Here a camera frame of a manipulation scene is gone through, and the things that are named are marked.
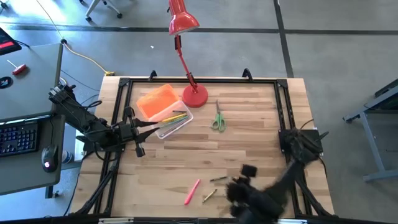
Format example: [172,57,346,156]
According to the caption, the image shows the clear plastic supply box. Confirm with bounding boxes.
[147,99,195,140]

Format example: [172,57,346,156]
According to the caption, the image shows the grey metal cart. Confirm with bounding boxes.
[343,77,398,183]

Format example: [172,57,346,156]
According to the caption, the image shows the black keyboard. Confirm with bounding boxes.
[0,120,40,158]

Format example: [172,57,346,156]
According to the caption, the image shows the black computer mouse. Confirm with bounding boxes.
[41,145,59,174]

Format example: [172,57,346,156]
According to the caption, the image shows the lime green melon crayon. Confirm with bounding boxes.
[202,188,218,203]

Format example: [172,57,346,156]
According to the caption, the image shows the black monitor with red bar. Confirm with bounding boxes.
[0,27,22,56]

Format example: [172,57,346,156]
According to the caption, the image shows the grey desk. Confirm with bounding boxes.
[0,42,66,196]

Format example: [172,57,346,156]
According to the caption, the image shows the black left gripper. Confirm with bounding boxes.
[119,106,160,158]

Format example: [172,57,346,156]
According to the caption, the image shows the office chair with white legs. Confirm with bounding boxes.
[78,0,123,22]

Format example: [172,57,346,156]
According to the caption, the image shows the pink marker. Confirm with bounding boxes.
[184,179,201,206]

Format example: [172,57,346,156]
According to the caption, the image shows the orange plastic box lid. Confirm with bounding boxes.
[136,83,181,119]

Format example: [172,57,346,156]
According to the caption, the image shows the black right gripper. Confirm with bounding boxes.
[225,164,259,218]

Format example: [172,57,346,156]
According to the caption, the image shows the yellow cable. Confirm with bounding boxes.
[35,0,116,88]

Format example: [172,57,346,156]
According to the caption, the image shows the green handled scissors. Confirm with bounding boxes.
[211,99,228,133]

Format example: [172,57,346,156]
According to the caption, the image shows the white and blue cup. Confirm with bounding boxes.
[61,150,74,165]

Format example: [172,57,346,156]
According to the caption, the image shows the teal pencil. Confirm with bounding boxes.
[162,117,190,128]

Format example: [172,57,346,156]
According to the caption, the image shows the black aluminium table frame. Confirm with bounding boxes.
[68,68,336,224]

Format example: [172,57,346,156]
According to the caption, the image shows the round black sticker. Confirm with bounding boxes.
[0,76,14,90]

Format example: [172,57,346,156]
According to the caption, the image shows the red desk lamp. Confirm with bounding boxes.
[168,0,210,109]

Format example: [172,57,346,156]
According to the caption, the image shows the silver frame bracket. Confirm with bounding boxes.
[98,217,134,224]
[272,218,308,224]

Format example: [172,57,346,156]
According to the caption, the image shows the light blue pencil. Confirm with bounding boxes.
[159,122,187,137]

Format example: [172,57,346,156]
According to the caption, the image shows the red T-handle hex key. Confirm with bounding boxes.
[6,59,27,76]

